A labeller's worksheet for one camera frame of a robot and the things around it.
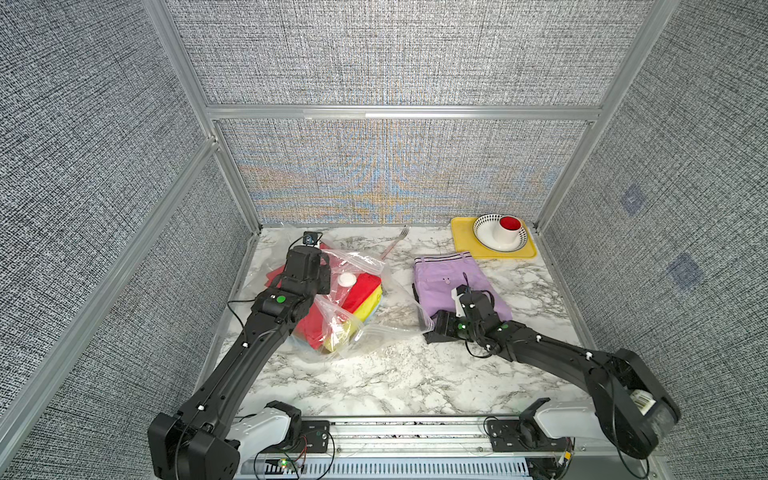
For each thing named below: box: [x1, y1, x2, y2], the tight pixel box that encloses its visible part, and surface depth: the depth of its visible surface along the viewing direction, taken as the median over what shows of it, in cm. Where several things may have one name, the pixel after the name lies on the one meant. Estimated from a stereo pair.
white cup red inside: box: [493, 216, 523, 244], surface depth 112 cm
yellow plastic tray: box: [451, 217, 537, 259], surface depth 113 cm
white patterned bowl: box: [473, 214, 528, 253], surface depth 117 cm
